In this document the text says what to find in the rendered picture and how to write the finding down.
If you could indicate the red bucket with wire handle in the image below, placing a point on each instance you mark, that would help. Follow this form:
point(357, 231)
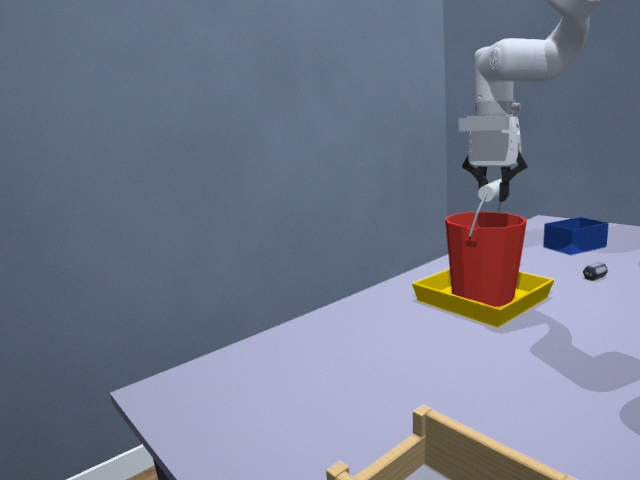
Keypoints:
point(484, 262)

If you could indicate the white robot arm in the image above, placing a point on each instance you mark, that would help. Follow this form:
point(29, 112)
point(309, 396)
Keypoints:
point(524, 60)

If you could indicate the light wooden crate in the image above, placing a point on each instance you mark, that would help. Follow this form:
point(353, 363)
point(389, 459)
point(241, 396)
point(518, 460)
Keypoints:
point(441, 448)

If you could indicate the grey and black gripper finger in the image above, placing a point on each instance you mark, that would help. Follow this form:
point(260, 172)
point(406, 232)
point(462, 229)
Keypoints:
point(479, 174)
point(507, 176)

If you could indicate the yellow square tray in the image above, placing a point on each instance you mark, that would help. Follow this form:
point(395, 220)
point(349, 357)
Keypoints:
point(528, 287)

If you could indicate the blue open rectangular bin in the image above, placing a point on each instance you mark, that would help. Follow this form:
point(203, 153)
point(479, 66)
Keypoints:
point(576, 235)

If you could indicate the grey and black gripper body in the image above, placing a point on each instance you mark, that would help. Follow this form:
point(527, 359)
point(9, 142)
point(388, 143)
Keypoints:
point(494, 148)

